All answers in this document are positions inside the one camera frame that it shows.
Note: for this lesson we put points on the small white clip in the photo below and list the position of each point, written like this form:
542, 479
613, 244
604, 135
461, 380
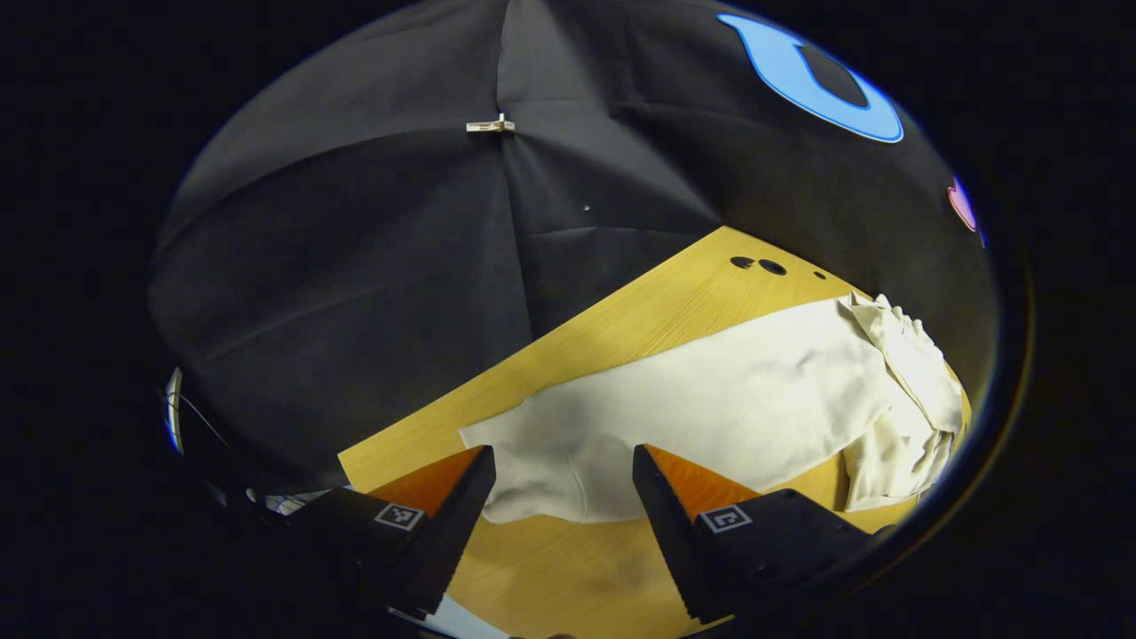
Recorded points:
488, 127

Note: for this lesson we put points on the white t-shirt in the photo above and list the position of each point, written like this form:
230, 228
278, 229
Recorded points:
710, 408

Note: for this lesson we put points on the black backdrop cloth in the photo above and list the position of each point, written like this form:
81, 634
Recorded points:
355, 266

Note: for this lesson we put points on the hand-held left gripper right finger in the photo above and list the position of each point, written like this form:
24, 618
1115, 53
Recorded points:
679, 550

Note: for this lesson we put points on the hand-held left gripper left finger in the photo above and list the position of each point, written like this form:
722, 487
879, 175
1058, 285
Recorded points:
448, 550

